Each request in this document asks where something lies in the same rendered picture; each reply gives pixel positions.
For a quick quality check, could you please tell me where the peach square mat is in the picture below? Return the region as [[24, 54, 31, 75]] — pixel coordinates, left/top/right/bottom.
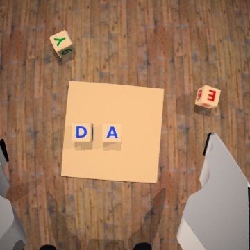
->
[[61, 81, 164, 183]]

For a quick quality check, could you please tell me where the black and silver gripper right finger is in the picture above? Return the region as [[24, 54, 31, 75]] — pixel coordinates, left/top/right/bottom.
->
[[177, 132, 250, 250]]

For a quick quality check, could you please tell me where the beige letter block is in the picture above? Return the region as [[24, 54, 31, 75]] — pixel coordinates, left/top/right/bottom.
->
[[195, 85, 221, 108], [103, 123, 122, 142], [50, 30, 76, 58], [72, 122, 94, 142]]

